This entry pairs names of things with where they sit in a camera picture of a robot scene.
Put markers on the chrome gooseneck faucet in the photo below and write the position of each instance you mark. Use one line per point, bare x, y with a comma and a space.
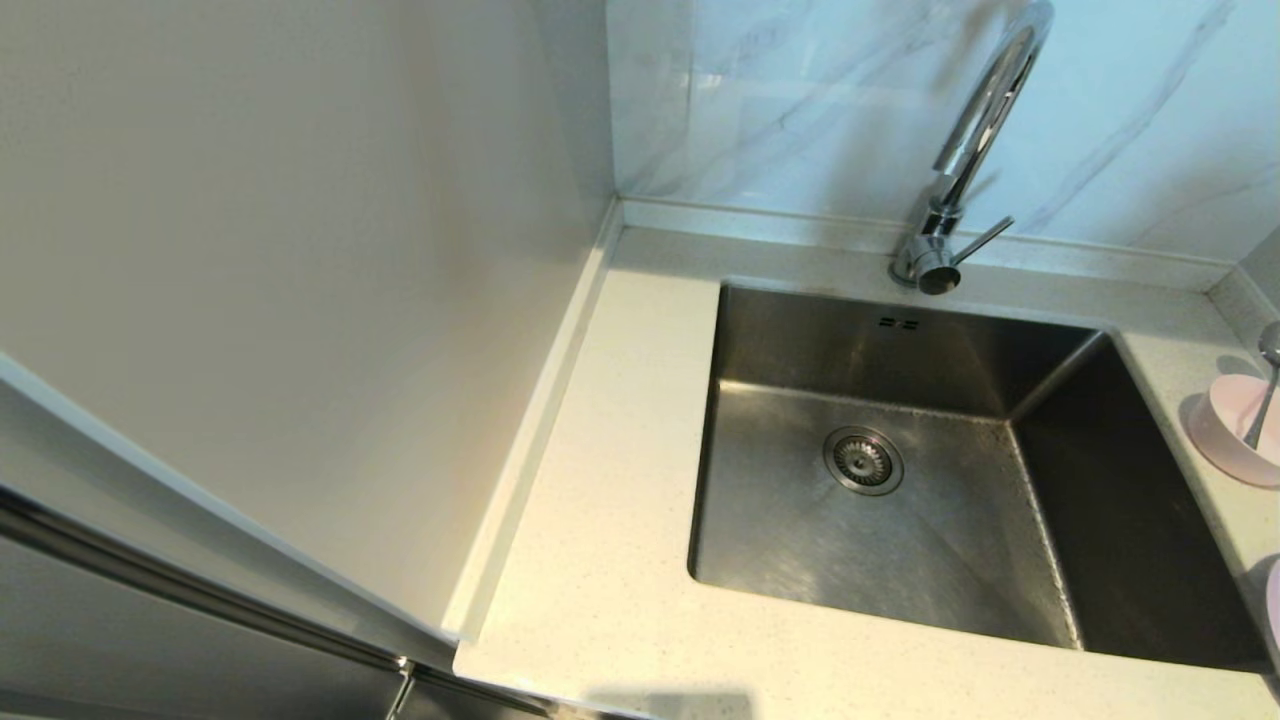
940, 265

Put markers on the pink bowl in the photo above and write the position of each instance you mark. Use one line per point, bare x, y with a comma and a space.
1225, 440

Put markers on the lilac plate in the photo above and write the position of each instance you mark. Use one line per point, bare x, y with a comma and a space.
1275, 610

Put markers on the stainless steel sink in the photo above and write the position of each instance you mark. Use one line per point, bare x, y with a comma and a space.
950, 540

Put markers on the round metal drain strainer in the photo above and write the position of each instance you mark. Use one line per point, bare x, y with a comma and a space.
862, 460

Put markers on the white tall cabinet panel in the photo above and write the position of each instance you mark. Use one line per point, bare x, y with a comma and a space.
300, 250

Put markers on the grey appliance front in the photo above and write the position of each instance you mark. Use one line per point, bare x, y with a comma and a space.
150, 650

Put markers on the metal spoon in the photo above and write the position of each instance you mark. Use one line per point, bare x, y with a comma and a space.
1262, 405

